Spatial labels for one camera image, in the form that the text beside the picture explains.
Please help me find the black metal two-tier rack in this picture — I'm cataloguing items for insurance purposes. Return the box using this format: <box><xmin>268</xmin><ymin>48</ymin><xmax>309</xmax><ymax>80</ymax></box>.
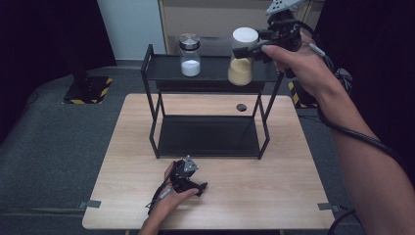
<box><xmin>140</xmin><ymin>43</ymin><xmax>286</xmax><ymax>160</ymax></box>

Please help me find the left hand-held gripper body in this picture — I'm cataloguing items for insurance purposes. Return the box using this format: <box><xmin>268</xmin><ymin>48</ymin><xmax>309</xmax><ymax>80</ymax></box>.
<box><xmin>169</xmin><ymin>155</ymin><xmax>201</xmax><ymax>194</ymax></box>

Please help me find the beige wooden cabinet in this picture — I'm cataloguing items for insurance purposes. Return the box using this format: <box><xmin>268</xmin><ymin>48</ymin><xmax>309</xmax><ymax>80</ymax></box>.
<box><xmin>158</xmin><ymin>0</ymin><xmax>325</xmax><ymax>70</ymax></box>

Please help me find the person's right hand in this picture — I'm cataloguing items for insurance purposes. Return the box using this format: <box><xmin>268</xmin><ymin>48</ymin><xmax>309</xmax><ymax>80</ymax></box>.
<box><xmin>260</xmin><ymin>30</ymin><xmax>342</xmax><ymax>101</ymax></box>

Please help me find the person's left hand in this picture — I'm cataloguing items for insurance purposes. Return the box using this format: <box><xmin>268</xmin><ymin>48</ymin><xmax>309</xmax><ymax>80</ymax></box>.
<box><xmin>149</xmin><ymin>162</ymin><xmax>201</xmax><ymax>226</ymax></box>

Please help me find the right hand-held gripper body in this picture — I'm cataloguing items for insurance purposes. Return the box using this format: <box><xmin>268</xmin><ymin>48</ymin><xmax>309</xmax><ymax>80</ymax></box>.
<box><xmin>265</xmin><ymin>0</ymin><xmax>307</xmax><ymax>54</ymax></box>

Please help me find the grey tape strip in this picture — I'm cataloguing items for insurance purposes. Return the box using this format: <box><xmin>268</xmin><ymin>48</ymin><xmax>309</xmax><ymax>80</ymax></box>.
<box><xmin>317</xmin><ymin>202</ymin><xmax>343</xmax><ymax>212</ymax></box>
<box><xmin>77</xmin><ymin>199</ymin><xmax>102</xmax><ymax>210</ymax></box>

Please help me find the tangle of floor cables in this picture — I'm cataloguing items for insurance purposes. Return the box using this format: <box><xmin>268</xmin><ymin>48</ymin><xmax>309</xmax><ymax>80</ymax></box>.
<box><xmin>334</xmin><ymin>68</ymin><xmax>354</xmax><ymax>96</ymax></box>

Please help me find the silver lid jar white powder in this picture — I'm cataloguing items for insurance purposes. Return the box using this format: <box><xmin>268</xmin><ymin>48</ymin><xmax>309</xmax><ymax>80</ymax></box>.
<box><xmin>178</xmin><ymin>32</ymin><xmax>202</xmax><ymax>78</ymax></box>

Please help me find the right hand-held gripper cable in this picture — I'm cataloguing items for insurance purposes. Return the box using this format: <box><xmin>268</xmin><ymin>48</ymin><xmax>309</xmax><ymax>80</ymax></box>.
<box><xmin>292</xmin><ymin>19</ymin><xmax>409</xmax><ymax>235</ymax></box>

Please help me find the white lid jar yellow powder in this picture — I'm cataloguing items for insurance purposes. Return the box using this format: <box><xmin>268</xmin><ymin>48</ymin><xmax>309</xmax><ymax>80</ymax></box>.
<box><xmin>227</xmin><ymin>26</ymin><xmax>259</xmax><ymax>87</ymax></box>

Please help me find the black stand with striped base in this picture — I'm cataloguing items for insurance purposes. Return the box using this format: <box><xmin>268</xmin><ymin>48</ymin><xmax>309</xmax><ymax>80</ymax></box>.
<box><xmin>287</xmin><ymin>79</ymin><xmax>320</xmax><ymax>110</ymax></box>
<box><xmin>62</xmin><ymin>48</ymin><xmax>114</xmax><ymax>106</ymax></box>

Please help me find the black curtain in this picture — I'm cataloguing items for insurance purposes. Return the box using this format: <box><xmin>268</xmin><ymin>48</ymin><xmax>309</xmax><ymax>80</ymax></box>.
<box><xmin>0</xmin><ymin>0</ymin><xmax>117</xmax><ymax>141</ymax></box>
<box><xmin>314</xmin><ymin>0</ymin><xmax>415</xmax><ymax>184</ymax></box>

